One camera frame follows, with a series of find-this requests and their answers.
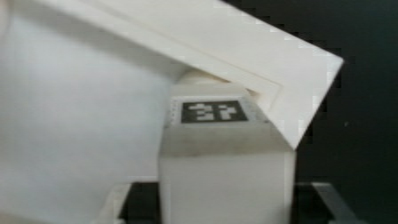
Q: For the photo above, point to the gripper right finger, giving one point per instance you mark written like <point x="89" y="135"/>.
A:
<point x="343" y="215"/>

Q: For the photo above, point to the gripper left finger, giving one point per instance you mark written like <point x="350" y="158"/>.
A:
<point x="109" y="216"/>

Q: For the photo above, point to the white table leg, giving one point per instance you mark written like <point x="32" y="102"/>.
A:
<point x="226" y="160"/>

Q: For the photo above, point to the white square table top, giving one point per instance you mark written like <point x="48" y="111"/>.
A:
<point x="95" y="55"/>

